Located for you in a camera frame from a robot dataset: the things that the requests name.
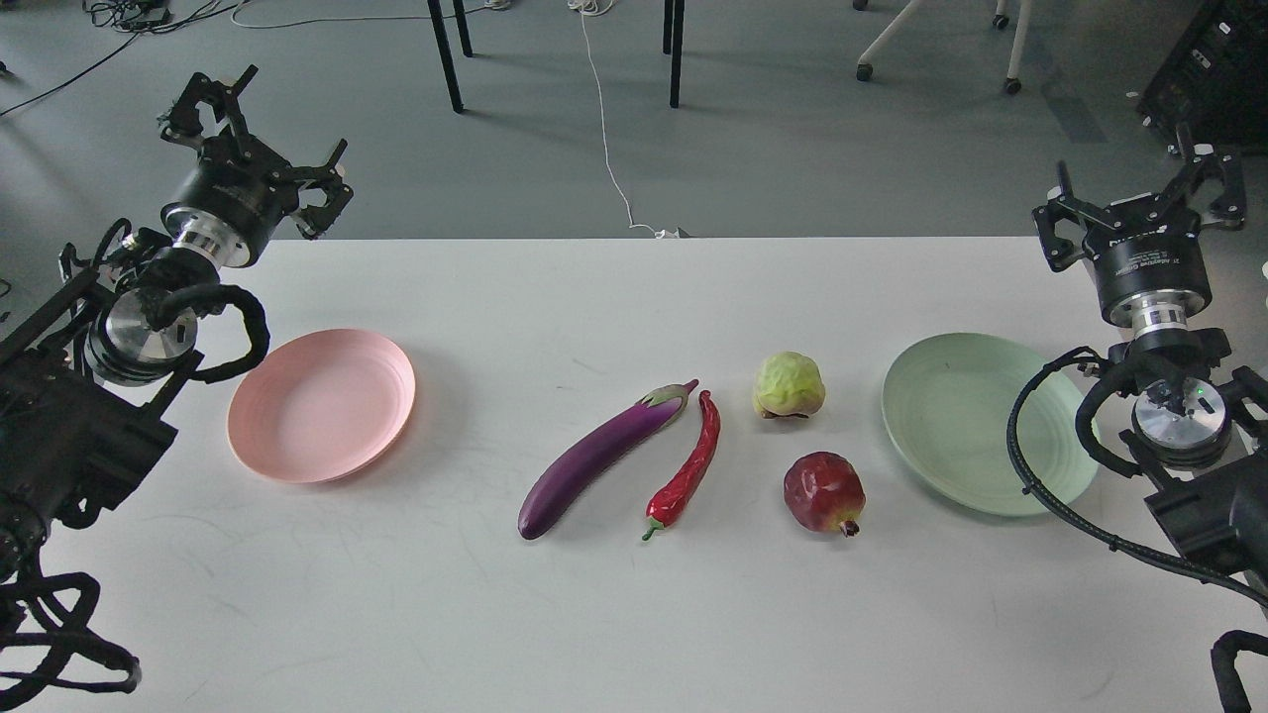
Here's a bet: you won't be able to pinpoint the black table leg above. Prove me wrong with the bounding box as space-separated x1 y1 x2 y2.
662 0 686 109
425 0 476 115

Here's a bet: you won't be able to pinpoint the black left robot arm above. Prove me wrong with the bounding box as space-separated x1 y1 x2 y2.
1 66 354 710

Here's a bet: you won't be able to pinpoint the white chair base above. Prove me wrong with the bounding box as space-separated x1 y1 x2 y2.
853 1 1037 96

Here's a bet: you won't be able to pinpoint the green plate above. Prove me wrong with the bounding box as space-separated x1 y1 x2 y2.
883 332 1101 516

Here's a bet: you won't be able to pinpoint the yellow-green custard apple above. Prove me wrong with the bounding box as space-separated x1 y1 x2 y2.
752 351 827 419

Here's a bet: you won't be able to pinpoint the white floor cable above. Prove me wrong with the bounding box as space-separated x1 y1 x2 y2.
567 0 681 241

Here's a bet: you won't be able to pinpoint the black table leg left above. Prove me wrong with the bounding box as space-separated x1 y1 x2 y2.
425 0 476 115

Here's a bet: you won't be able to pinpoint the black table leg right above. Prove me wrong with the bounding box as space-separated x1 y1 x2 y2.
662 0 686 109

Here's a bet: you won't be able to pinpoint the red pomegranate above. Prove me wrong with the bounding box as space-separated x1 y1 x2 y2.
784 452 869 538

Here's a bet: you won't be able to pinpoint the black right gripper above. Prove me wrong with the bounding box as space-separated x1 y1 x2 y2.
1032 121 1248 330

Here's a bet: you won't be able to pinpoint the purple eggplant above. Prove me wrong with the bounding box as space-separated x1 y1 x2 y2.
517 379 697 540

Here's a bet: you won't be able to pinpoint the black equipment case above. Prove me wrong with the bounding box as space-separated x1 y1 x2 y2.
1136 1 1267 156

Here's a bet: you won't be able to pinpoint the red chili pepper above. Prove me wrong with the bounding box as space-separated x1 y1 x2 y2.
640 391 723 542

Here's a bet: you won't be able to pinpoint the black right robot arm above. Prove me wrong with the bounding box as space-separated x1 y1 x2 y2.
1006 123 1267 606

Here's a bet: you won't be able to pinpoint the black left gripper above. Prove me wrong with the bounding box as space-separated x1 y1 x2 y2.
159 63 354 269

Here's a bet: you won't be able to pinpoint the pink plate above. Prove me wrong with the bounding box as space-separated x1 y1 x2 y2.
226 329 417 483

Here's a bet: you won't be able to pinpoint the black floor cables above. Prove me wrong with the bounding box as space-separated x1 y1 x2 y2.
0 0 249 121

